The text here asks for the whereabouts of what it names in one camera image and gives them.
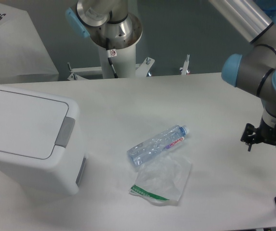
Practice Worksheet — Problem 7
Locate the white cardboard box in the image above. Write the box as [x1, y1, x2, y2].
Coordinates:
[0, 3, 59, 84]

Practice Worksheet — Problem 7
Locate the black cable on pedestal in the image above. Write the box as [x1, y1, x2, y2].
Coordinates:
[105, 38, 119, 79]

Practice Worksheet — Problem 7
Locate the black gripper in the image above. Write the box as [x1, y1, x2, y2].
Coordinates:
[240, 118, 276, 152]

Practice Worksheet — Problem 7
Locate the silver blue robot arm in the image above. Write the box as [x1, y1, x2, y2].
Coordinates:
[65, 0, 276, 146]

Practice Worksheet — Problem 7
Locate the metal levelling foot bolt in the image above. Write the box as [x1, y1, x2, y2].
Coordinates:
[179, 54, 191, 75]

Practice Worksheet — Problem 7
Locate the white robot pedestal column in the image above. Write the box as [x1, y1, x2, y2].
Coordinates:
[89, 11, 143, 79]

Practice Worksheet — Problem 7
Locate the white push-lid trash can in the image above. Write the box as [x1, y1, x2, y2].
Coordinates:
[0, 85, 87, 195]

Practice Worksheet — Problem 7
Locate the clear plastic bag green stripe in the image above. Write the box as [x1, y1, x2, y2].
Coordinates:
[129, 154, 192, 206]

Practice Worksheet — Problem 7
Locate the white metal base frame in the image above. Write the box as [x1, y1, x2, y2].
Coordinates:
[67, 57, 155, 80]

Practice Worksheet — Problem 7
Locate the crushed clear plastic bottle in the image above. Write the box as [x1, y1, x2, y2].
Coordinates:
[127, 125, 189, 167]

